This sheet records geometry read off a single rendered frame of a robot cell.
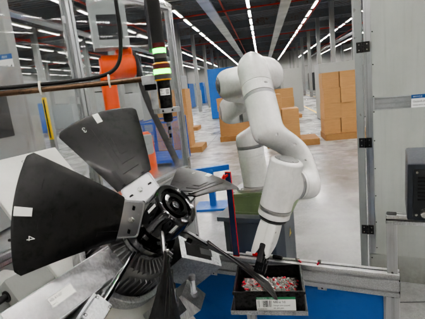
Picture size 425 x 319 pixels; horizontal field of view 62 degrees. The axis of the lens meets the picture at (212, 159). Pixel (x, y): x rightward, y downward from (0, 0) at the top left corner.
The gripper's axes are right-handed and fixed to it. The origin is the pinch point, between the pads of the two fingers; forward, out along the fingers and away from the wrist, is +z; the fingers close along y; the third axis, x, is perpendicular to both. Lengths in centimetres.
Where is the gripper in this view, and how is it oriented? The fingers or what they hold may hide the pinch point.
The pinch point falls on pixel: (260, 266)
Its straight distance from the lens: 103.8
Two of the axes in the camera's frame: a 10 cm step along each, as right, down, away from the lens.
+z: -1.7, 9.4, 3.0
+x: 8.9, 2.7, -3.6
